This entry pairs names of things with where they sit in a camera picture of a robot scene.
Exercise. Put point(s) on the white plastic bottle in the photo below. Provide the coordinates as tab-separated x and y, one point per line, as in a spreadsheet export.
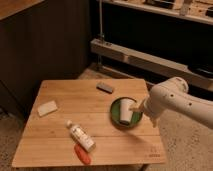
79	135

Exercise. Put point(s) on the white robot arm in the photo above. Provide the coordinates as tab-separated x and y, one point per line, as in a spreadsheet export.
173	94

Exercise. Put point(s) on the grey rectangular block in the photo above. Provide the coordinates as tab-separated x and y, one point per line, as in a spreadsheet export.
104	87

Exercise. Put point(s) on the green plate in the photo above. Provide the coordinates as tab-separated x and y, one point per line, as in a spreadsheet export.
115	114

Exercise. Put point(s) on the wooden folding table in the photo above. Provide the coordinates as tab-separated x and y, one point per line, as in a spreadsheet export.
46	141

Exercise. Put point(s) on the grey metal shelf rack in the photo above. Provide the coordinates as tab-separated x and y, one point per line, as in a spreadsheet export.
143	60

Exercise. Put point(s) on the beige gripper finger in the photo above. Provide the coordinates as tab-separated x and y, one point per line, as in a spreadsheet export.
138	106

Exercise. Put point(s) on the beige sponge block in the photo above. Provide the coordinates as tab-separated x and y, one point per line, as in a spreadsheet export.
47	108

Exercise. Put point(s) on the orange carrot toy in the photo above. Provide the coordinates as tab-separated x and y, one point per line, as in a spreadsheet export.
82	155

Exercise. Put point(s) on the white paper cup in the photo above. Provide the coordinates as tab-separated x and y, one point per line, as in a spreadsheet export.
125	111

